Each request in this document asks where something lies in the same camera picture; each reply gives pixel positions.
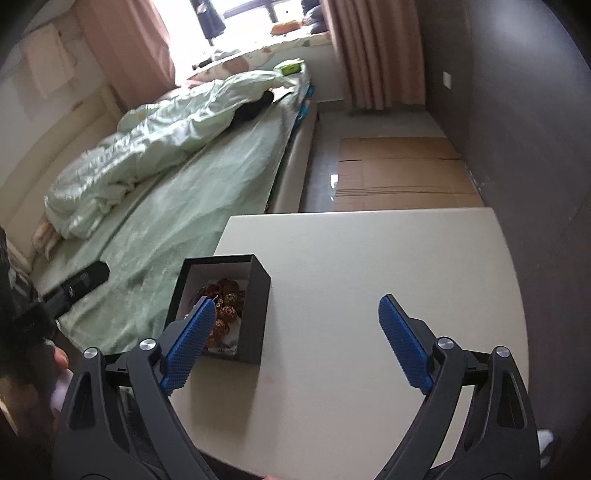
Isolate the brown rudraksha seed bracelet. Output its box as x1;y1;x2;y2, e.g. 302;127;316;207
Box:
196;277;243;352

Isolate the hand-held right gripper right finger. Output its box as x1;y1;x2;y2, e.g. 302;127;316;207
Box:
369;294;541;480

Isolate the white hanging towel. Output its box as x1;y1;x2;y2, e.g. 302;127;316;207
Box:
23;23;77;99

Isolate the plush toy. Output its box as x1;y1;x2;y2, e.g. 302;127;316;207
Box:
32;220;62;256

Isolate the dark hanging garment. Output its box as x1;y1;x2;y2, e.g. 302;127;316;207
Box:
193;0;227;47

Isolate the light green duvet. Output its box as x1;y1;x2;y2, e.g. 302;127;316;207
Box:
44;69;296;238

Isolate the flat cardboard sheet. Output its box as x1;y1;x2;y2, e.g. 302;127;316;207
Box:
332;136;485;213

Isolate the pink curtain beside wall socket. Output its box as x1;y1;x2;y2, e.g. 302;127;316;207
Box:
321;0;426;112

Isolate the bed with green sheet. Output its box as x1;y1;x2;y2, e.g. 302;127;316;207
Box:
0;69;319;356

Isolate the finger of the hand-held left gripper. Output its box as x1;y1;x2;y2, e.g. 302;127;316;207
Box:
39;261;110;319

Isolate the pink curtain beside headboard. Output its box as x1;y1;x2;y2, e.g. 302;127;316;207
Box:
76;0;176;112

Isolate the black jewelry box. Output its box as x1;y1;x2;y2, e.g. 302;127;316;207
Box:
165;253;271;366

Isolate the black item on bed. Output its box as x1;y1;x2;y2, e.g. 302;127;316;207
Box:
233;90;275;123

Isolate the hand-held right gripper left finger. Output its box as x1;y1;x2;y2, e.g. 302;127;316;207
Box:
53;298;218;480

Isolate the floral window seat cushion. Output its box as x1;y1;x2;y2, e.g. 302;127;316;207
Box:
187;37;333;86

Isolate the person's left hand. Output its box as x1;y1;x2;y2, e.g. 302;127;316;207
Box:
46;344;70;370

